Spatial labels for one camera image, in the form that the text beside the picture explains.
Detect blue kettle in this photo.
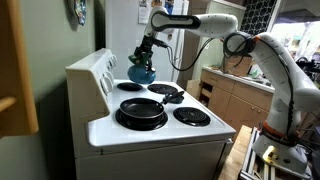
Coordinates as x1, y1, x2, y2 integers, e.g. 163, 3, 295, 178
127, 65, 156, 84

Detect colourful decorative wall plate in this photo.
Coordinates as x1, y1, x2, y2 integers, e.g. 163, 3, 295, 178
67, 0, 87, 26

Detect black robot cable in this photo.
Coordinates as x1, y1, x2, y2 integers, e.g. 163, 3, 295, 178
159, 36, 294, 141

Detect wooden kitchen cabinets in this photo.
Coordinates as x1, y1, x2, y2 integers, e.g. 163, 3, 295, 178
176, 0, 278, 141

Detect wooden shelf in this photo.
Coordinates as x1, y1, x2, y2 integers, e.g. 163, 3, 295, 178
0, 0, 39, 136

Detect white refrigerator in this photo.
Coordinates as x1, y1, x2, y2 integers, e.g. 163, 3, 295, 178
105, 0, 190, 83

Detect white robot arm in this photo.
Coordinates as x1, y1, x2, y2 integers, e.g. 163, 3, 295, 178
127, 6, 320, 179

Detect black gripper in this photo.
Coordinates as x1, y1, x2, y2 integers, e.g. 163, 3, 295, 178
134, 36, 167, 66

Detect coil burner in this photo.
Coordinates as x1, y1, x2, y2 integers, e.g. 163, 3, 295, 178
173, 107, 211, 127
148, 84, 177, 95

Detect front left coil burner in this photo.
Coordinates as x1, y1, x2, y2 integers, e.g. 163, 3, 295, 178
173, 107, 211, 127

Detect white electric stove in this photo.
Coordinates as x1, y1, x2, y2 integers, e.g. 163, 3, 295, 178
66, 49, 235, 180

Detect front right coil burner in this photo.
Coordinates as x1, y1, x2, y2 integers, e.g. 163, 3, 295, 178
148, 84, 177, 95

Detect black frying pan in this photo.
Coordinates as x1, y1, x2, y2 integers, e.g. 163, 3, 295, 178
120, 91, 184, 119

